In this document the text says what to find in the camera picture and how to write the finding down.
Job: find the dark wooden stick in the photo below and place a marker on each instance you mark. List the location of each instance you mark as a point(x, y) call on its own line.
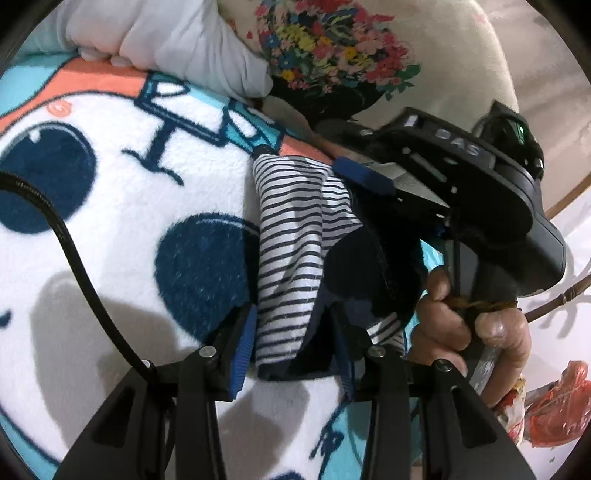
point(561, 300)

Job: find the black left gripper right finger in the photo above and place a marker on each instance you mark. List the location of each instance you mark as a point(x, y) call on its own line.
point(352, 344)

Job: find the cream floral pillow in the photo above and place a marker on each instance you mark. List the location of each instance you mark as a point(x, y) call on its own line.
point(366, 61)

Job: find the striped navy pant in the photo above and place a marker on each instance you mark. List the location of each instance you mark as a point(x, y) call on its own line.
point(325, 244)

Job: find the teal cartoon fleece blanket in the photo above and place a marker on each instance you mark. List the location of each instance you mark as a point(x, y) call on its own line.
point(153, 178)

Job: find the orange plastic bag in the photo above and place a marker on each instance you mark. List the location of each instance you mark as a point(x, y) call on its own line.
point(563, 413)

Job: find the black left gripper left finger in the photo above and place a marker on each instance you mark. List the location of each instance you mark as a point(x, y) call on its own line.
point(234, 344)

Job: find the right hand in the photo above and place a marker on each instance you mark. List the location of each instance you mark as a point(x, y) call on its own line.
point(441, 333)

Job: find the white plain pillow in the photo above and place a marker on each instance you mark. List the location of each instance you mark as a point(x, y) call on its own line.
point(186, 39)

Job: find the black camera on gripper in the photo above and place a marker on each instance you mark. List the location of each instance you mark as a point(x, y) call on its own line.
point(508, 131)

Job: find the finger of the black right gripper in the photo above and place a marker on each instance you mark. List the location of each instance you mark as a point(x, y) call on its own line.
point(357, 174)

